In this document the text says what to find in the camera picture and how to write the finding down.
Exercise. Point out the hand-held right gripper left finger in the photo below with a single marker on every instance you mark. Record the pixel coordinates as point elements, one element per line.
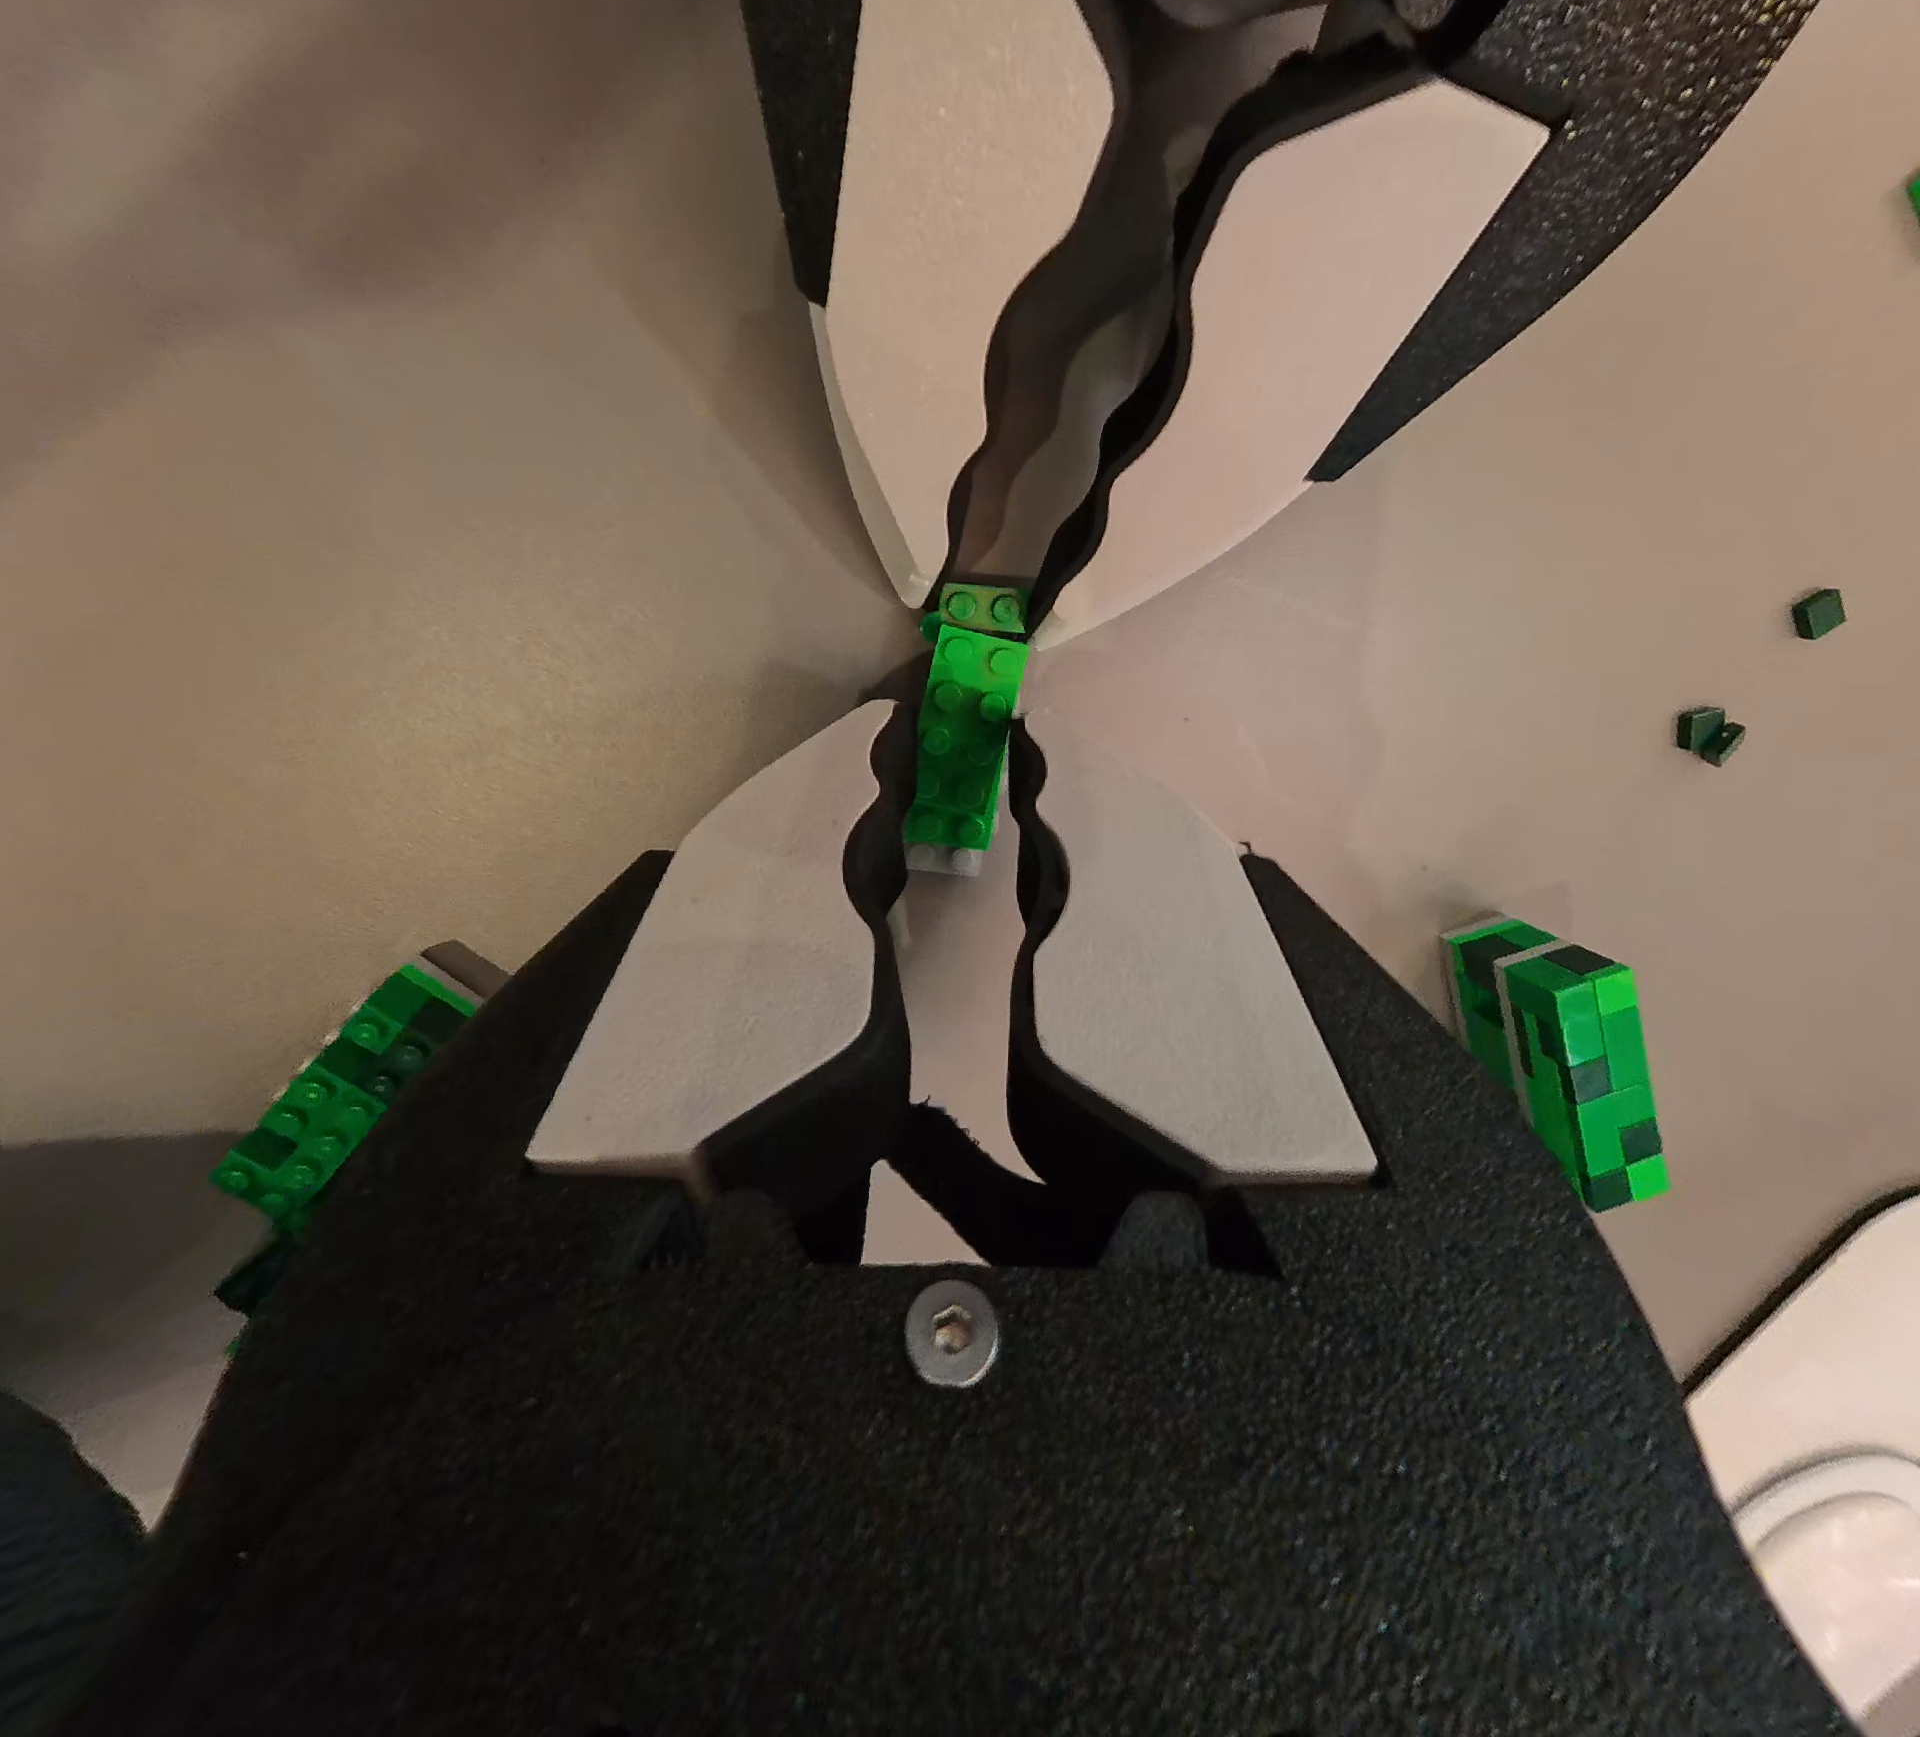
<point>735,986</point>

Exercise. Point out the green studded brick assembly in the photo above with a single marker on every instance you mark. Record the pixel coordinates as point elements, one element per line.
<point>338,1106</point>

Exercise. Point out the white plastic tray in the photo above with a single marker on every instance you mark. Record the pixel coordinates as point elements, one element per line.
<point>1830,1331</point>

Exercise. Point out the green toy brick stack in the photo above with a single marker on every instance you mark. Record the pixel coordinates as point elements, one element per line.
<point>963,747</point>

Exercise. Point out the white desk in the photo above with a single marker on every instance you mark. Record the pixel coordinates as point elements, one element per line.
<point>331,537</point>

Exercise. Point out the small green toy brick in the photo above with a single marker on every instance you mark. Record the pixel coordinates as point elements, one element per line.
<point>983,604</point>

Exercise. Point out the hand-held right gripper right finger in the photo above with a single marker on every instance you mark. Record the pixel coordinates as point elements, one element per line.
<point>1185,1002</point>

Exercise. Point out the dark cloth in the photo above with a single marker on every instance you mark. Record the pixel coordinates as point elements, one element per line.
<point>53,1571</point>

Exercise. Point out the green pixel pattern brick block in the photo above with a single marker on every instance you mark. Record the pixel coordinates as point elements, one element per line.
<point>1583,1046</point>

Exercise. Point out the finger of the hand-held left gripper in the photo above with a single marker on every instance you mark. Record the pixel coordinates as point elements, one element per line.
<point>1320,313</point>
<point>960,192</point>

